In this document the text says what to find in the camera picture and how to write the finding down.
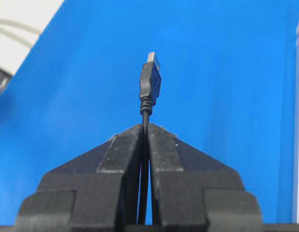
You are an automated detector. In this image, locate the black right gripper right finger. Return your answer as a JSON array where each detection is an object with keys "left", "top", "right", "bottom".
[{"left": 148, "top": 124, "right": 263, "bottom": 232}]

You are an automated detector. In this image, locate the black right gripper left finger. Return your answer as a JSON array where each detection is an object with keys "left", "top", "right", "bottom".
[{"left": 15, "top": 124, "right": 143, "bottom": 232}]

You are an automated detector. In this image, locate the black USB cable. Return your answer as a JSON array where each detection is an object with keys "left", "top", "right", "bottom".
[{"left": 137, "top": 51, "right": 163, "bottom": 225}]

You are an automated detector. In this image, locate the blue table mat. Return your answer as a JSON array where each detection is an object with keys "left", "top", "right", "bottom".
[{"left": 0, "top": 0, "right": 299, "bottom": 225}]

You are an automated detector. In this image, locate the white cable in background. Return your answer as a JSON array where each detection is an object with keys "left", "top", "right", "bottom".
[{"left": 0, "top": 18, "right": 44, "bottom": 49}]

